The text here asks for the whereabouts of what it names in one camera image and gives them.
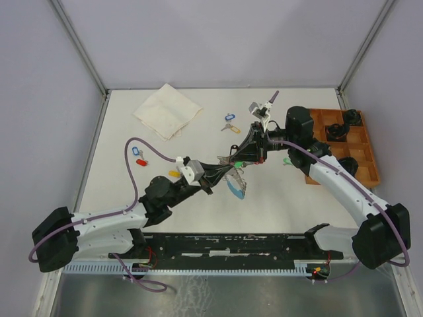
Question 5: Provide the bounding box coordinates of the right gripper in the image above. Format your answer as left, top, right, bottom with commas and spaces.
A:
229, 122, 296, 164

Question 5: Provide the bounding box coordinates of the red tag key bunch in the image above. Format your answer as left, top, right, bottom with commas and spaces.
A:
217, 156, 259, 167

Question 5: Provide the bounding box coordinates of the black tag key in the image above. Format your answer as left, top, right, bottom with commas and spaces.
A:
229, 145, 239, 157

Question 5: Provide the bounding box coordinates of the blue handled key organiser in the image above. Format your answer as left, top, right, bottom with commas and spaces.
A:
224, 168, 247, 199

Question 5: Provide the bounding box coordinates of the yellow tag key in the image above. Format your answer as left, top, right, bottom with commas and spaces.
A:
168, 170, 180, 178
221, 123, 241, 134

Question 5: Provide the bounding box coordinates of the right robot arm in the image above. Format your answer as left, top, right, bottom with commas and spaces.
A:
229, 102, 410, 269

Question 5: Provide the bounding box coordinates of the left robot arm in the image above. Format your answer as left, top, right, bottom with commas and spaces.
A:
28, 160, 233, 273

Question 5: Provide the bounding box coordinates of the blue tag upper key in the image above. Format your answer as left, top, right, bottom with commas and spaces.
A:
225, 114, 236, 122

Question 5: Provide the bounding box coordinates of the blue tag key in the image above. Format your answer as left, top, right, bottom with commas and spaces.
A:
132, 147, 144, 160
225, 114, 236, 122

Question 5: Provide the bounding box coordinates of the white folded cloth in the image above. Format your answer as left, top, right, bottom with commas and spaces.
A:
133, 84, 203, 141

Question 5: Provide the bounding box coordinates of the black mounting plate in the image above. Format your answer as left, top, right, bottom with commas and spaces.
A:
119, 232, 344, 269

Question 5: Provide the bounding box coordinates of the black fabric bundle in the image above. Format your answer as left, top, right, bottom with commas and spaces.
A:
342, 109, 362, 126
338, 157, 359, 177
325, 123, 350, 142

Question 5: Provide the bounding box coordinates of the black fabric bundle bottom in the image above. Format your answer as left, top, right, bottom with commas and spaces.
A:
338, 157, 359, 177

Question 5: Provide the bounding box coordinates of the black fabric bundle top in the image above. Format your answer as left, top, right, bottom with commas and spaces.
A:
342, 109, 362, 126

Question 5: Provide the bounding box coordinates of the wooden compartment tray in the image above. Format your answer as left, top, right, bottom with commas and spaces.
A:
310, 109, 380, 188

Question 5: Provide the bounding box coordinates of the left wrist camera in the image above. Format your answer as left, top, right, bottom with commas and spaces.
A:
180, 160, 205, 186

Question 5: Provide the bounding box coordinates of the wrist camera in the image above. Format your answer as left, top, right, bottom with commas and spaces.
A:
249, 101, 273, 132
180, 160, 205, 186

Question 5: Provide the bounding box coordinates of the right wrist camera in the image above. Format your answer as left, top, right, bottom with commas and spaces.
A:
249, 101, 273, 132

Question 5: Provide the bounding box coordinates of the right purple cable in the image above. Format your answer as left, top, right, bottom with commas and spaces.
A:
268, 90, 410, 284

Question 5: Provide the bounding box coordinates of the right aluminium frame post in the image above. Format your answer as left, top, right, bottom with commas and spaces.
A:
337, 0, 398, 95

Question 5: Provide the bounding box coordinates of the aluminium frame post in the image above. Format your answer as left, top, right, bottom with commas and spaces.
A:
49, 0, 110, 96
337, 0, 398, 95

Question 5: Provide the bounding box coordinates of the grey slotted cable duct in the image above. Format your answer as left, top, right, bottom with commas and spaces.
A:
62, 260, 311, 277

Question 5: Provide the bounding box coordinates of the left aluminium frame post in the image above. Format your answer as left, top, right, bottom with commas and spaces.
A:
49, 0, 110, 96

